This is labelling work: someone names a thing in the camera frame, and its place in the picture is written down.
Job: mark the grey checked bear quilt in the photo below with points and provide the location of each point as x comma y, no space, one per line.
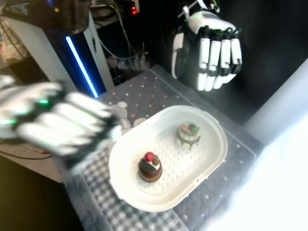
149,89

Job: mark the black device with red lights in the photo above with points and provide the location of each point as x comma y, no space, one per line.
133,8

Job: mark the white cake with chocolate drip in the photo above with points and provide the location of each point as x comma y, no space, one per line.
188,137

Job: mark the dark cake with red cherry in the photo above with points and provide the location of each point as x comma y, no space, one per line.
149,169

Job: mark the white oval plastic tray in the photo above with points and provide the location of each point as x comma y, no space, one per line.
207,149

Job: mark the computer tower with blue light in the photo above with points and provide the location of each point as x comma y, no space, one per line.
79,48

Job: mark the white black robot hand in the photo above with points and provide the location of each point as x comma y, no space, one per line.
60,120
204,21

